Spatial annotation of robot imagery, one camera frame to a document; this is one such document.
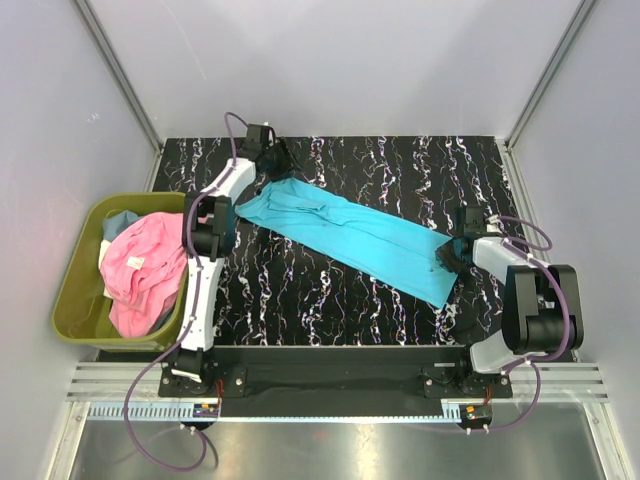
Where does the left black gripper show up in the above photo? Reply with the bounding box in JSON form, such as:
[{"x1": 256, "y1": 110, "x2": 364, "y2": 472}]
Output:
[{"x1": 262, "y1": 138, "x2": 303, "y2": 183}]

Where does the cyan t shirt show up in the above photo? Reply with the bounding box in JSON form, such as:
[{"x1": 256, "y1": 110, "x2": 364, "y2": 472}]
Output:
[{"x1": 236, "y1": 178, "x2": 457, "y2": 308}]

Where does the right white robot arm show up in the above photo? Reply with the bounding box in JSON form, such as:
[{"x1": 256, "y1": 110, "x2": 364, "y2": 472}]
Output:
[{"x1": 437, "y1": 236, "x2": 584, "y2": 397}]

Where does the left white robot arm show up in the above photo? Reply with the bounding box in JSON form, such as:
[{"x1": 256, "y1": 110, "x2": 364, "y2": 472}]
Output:
[{"x1": 169, "y1": 138, "x2": 299, "y2": 396}]

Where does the right small circuit board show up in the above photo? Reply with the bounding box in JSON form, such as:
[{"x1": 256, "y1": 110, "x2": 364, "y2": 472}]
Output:
[{"x1": 465, "y1": 404, "x2": 492, "y2": 421}]

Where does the small circuit board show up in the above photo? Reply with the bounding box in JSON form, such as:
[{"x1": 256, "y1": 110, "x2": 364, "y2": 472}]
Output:
[
  {"x1": 193, "y1": 403, "x2": 220, "y2": 418},
  {"x1": 465, "y1": 404, "x2": 492, "y2": 421}
]

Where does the pink t shirt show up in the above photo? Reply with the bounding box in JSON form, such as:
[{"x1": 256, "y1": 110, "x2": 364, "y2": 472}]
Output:
[{"x1": 99, "y1": 212, "x2": 187, "y2": 338}]

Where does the grey blue t shirt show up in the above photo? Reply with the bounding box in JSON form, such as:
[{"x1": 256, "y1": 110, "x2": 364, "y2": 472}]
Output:
[{"x1": 102, "y1": 210, "x2": 140, "y2": 242}]

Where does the white t shirt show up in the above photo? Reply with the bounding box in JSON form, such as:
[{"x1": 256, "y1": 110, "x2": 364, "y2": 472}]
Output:
[{"x1": 98, "y1": 239, "x2": 111, "y2": 270}]

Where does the olive green plastic bin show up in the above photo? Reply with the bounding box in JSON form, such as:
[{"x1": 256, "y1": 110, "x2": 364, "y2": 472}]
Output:
[{"x1": 51, "y1": 192, "x2": 188, "y2": 352}]

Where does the left small circuit board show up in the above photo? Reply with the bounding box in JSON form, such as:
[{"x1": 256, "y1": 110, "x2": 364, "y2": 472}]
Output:
[{"x1": 193, "y1": 403, "x2": 220, "y2": 418}]

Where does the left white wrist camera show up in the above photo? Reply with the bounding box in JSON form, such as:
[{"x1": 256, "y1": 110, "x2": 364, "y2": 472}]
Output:
[{"x1": 237, "y1": 123, "x2": 275, "y2": 161}]

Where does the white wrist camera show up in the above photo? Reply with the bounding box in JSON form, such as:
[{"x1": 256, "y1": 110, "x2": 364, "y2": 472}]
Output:
[
  {"x1": 453, "y1": 205, "x2": 503, "y2": 240},
  {"x1": 237, "y1": 123, "x2": 275, "y2": 161}
]

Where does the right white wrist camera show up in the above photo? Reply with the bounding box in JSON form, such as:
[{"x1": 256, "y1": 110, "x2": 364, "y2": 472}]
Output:
[{"x1": 453, "y1": 205, "x2": 503, "y2": 240}]

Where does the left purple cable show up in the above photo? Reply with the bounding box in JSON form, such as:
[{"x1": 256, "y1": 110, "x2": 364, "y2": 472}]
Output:
[{"x1": 122, "y1": 110, "x2": 251, "y2": 472}]

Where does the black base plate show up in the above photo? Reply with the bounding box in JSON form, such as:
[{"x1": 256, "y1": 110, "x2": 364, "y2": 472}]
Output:
[{"x1": 97, "y1": 344, "x2": 576, "y2": 419}]

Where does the left aluminium corner post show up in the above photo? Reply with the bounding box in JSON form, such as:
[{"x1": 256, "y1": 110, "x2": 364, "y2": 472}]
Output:
[{"x1": 69, "y1": 0, "x2": 166, "y2": 156}]

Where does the aluminium corner post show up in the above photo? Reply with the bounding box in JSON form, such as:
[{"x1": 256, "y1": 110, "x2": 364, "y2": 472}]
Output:
[
  {"x1": 504, "y1": 0, "x2": 599, "y2": 152},
  {"x1": 69, "y1": 0, "x2": 166, "y2": 156}
]

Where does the right aluminium corner post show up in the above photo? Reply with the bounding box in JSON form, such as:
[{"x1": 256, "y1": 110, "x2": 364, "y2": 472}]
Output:
[{"x1": 504, "y1": 0, "x2": 599, "y2": 152}]

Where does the white slotted cable duct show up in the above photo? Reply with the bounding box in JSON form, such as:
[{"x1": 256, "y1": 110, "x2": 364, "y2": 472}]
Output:
[{"x1": 88, "y1": 401, "x2": 219, "y2": 422}]

